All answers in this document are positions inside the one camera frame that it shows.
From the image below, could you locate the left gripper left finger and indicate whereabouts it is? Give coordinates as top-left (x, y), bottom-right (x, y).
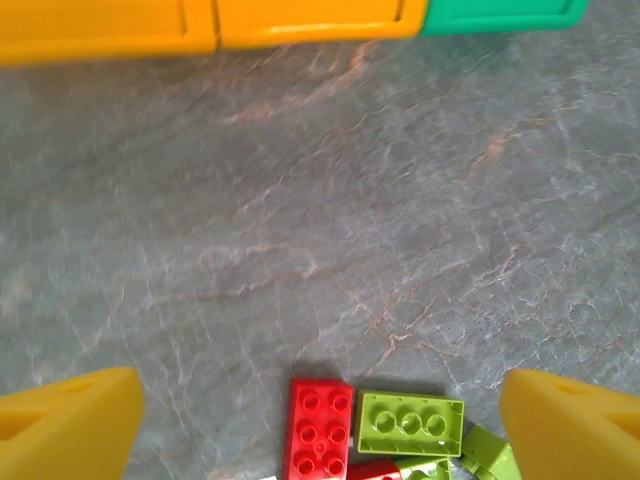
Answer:
top-left (0, 366), bottom-right (147, 480)

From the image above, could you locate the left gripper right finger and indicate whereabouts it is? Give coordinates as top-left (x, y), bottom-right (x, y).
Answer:
top-left (499, 368), bottom-right (640, 480)

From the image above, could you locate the red lego brick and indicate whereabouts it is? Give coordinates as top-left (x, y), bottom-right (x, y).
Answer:
top-left (344, 458), bottom-right (402, 480)
top-left (281, 376), bottom-right (356, 480)

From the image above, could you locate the lime green lego brick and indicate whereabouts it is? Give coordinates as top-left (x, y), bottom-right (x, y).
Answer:
top-left (459, 423), bottom-right (524, 480)
top-left (394, 455), bottom-right (454, 480)
top-left (355, 390), bottom-right (467, 459)

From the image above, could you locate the green plastic bin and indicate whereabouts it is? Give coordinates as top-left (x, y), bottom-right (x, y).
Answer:
top-left (418, 0), bottom-right (592, 38)

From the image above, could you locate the orange plastic bin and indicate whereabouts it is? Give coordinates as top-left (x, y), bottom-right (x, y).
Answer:
top-left (214, 0), bottom-right (430, 52)
top-left (0, 0), bottom-right (220, 67)

